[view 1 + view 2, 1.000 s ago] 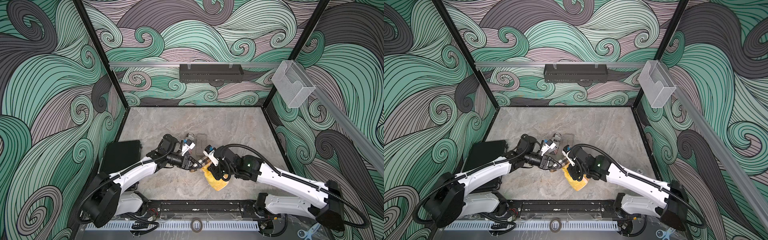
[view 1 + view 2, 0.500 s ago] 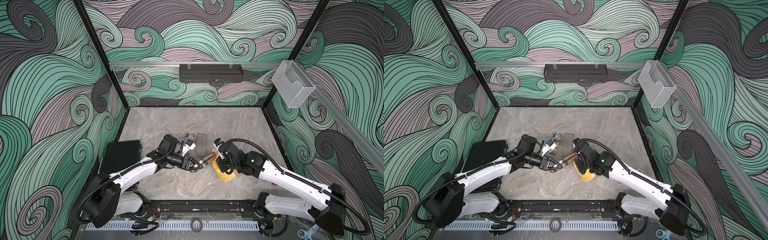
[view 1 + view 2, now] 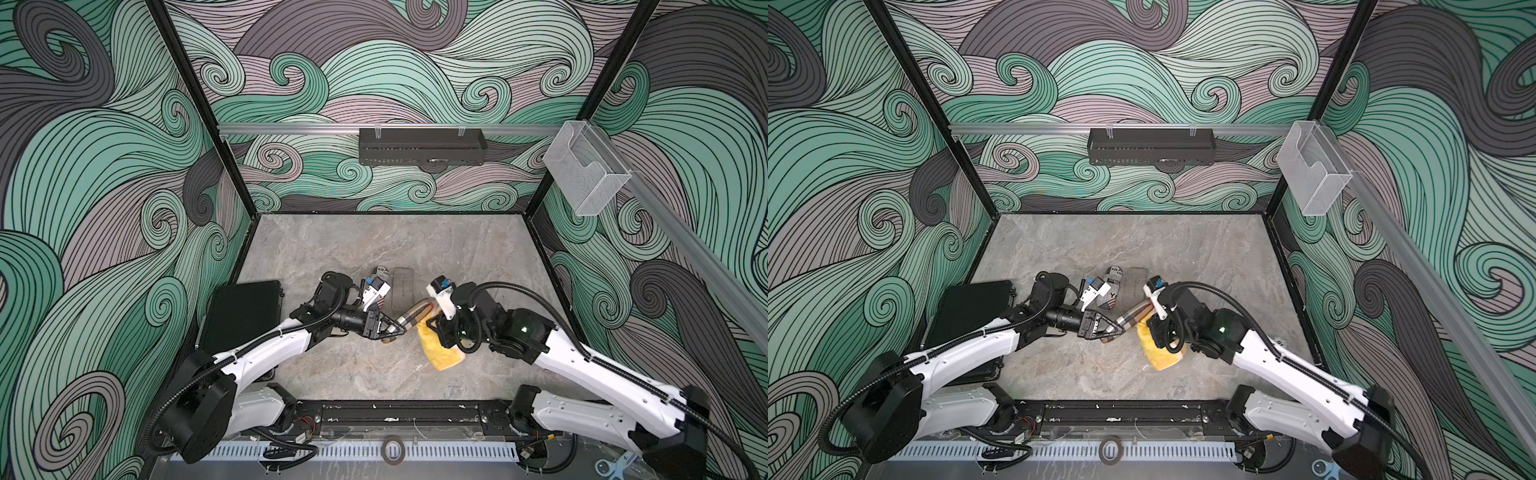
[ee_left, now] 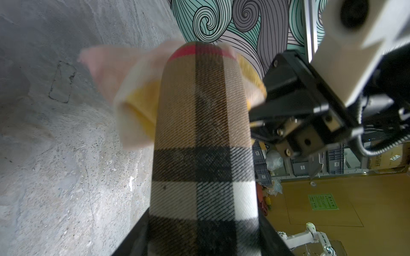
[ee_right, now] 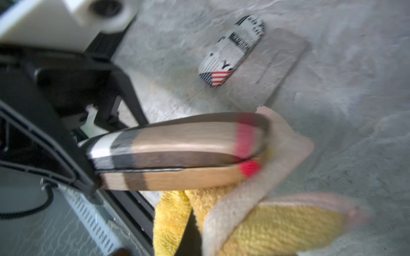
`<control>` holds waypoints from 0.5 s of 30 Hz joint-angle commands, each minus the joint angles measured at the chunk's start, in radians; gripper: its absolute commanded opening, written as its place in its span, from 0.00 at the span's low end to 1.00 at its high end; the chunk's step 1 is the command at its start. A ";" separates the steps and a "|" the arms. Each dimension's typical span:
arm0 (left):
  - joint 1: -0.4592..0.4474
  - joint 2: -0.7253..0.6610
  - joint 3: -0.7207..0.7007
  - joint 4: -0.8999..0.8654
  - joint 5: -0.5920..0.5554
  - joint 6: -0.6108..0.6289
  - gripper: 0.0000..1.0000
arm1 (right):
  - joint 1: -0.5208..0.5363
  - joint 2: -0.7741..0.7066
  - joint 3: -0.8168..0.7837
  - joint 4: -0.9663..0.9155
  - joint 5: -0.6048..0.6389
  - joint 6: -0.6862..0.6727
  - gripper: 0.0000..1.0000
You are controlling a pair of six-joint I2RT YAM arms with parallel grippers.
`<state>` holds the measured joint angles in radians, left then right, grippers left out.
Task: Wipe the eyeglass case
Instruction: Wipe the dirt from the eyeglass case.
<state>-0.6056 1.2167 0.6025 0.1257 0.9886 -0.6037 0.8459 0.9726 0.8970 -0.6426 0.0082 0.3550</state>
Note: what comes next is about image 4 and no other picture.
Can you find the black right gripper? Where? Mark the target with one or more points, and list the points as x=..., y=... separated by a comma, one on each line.
x=301, y=116

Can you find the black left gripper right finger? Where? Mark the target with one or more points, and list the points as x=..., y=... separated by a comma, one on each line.
x=271, y=243

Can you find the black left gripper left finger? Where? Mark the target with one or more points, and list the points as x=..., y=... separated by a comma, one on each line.
x=136, y=242

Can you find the yellow pink microfiber cloth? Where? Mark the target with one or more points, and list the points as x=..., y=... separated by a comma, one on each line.
x=128, y=92

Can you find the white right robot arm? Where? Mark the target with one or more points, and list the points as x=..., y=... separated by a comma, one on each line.
x=383, y=106

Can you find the green floor label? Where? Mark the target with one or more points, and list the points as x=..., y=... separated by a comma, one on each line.
x=322, y=202

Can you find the brown cardboard box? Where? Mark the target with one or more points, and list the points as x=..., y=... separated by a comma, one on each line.
x=396, y=157

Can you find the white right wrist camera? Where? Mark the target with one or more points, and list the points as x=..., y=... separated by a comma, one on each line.
x=357, y=35

